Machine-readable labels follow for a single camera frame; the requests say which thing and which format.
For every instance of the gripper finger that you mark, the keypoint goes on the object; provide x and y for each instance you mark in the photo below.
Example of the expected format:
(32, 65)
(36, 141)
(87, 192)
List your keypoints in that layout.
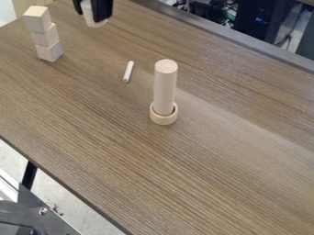
(77, 6)
(102, 10)

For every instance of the long wooden cylinder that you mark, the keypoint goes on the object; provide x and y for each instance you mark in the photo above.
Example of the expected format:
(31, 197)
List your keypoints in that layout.
(165, 88)

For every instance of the thin wooden dowel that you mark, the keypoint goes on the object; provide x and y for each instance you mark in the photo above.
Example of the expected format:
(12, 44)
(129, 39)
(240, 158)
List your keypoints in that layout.
(128, 71)

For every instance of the black computer tower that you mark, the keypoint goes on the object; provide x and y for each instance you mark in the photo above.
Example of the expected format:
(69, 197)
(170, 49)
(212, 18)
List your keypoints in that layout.
(261, 16)

